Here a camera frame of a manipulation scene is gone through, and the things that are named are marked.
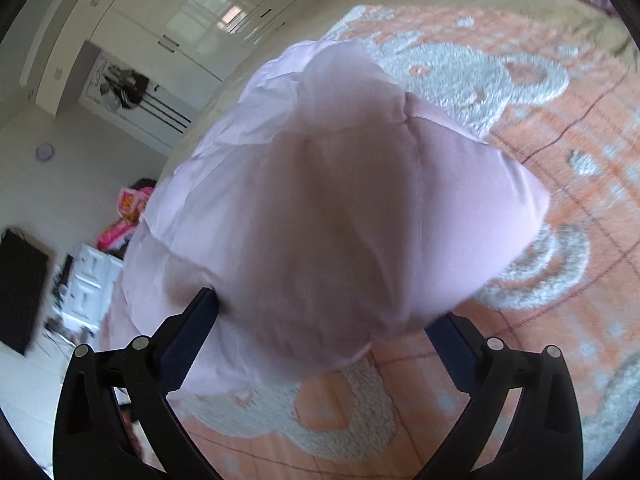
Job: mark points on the white striped door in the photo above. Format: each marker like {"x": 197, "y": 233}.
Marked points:
{"x": 167, "y": 97}

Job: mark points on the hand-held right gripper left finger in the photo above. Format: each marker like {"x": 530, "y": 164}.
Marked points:
{"x": 192, "y": 340}

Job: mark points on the white drawer cabinet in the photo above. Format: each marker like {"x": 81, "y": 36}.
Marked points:
{"x": 90, "y": 280}

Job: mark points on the pile of desk clutter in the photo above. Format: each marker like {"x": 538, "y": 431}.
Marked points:
{"x": 63, "y": 285}

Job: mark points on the white wardrobe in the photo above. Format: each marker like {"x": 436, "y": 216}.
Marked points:
{"x": 150, "y": 10}

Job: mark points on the black television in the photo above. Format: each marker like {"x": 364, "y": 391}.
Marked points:
{"x": 22, "y": 290}

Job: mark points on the orange patterned blanket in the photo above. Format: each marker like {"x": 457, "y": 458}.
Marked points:
{"x": 550, "y": 135}

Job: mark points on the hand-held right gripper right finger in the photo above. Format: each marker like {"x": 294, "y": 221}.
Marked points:
{"x": 452, "y": 345}

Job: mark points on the pink printed bag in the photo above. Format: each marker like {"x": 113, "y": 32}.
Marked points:
{"x": 125, "y": 212}

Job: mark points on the dark hanging clothes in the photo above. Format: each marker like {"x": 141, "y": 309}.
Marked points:
{"x": 129, "y": 87}

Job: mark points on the pink puffer jacket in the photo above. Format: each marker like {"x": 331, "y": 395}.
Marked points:
{"x": 325, "y": 210}

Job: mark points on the purple round wall ornament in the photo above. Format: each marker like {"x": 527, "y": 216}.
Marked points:
{"x": 45, "y": 152}

